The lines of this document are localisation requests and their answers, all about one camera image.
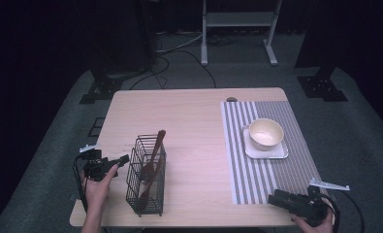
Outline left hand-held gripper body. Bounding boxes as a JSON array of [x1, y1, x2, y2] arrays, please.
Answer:
[[79, 144, 119, 183]]

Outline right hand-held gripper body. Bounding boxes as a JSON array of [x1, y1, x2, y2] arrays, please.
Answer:
[[294, 177, 351, 228]]

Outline black wire basket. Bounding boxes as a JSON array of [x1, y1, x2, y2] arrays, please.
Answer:
[[125, 133, 168, 217]]

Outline person's right hand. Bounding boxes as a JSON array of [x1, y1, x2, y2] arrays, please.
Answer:
[[290, 197, 336, 233]]

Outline person's left hand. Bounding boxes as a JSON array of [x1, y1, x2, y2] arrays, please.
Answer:
[[80, 164, 119, 214]]

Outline grey striped placemat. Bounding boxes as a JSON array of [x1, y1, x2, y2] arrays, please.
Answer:
[[220, 100, 328, 206]]

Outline wooden spoon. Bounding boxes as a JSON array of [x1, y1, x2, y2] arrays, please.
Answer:
[[139, 129, 167, 183]]

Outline wooden spatula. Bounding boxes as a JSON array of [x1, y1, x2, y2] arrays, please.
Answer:
[[135, 154, 165, 215]]

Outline white square plate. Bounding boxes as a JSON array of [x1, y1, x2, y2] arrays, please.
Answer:
[[241, 124, 290, 160]]

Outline cream bowl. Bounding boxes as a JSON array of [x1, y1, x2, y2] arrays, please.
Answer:
[[247, 117, 285, 152]]

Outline black stand with base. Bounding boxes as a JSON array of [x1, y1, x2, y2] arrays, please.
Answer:
[[296, 61, 349, 103], [79, 48, 154, 106]]

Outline white metal stand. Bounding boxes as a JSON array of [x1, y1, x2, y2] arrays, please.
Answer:
[[200, 0, 283, 68]]

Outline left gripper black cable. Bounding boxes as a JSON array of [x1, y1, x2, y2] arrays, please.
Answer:
[[73, 154, 90, 213]]

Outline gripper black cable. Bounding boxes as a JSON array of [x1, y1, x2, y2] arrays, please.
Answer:
[[73, 154, 90, 213], [321, 189, 366, 233]]

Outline dark floor socket frame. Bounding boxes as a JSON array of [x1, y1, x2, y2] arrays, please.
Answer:
[[87, 116, 107, 138]]

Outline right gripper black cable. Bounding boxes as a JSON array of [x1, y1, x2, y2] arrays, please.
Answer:
[[321, 189, 366, 233]]

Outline black floor cable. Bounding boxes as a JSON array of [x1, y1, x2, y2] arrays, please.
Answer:
[[128, 48, 218, 91]]

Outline white floor cable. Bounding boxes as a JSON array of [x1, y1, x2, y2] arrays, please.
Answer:
[[155, 30, 204, 54]]

